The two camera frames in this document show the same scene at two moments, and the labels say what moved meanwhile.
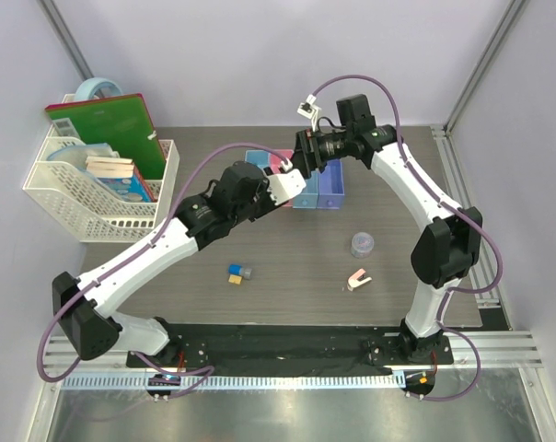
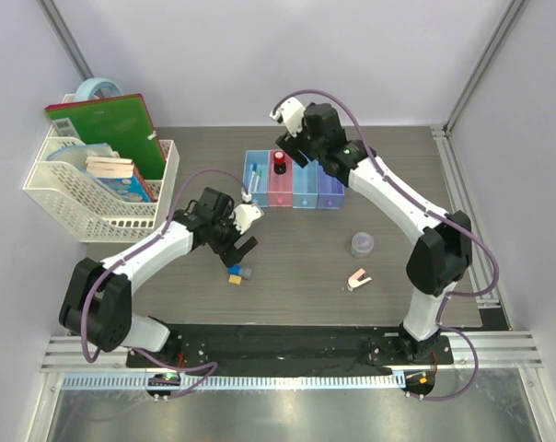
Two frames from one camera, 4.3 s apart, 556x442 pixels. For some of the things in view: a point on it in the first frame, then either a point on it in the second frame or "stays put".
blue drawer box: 309,195 stays put
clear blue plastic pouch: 75,155 stays put
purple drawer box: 330,186 stays put
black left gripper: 269,203 → 221,250
